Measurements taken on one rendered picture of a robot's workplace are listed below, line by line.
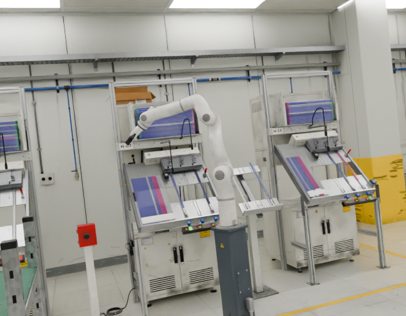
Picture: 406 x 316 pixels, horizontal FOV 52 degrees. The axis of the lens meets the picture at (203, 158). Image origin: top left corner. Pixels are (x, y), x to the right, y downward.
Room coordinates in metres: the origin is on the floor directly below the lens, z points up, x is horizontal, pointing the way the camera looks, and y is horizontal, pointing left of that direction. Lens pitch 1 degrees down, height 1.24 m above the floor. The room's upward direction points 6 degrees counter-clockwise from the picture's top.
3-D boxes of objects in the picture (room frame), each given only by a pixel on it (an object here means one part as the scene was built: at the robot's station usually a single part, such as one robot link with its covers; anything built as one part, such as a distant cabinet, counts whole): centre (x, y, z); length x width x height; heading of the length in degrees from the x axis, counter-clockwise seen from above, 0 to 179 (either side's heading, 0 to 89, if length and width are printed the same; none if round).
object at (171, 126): (3.68, 0.30, 1.52); 0.51 x 0.13 x 0.27; 108
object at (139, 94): (3.93, 0.49, 1.82); 0.68 x 0.30 x 0.20; 108
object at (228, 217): (2.85, -0.13, 0.79); 0.19 x 0.19 x 0.18
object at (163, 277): (3.78, 0.39, 0.31); 0.70 x 0.65 x 0.62; 108
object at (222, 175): (2.81, -0.12, 1.00); 0.19 x 0.12 x 0.24; 164
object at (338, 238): (4.06, -1.06, 0.65); 1.01 x 0.73 x 1.29; 18
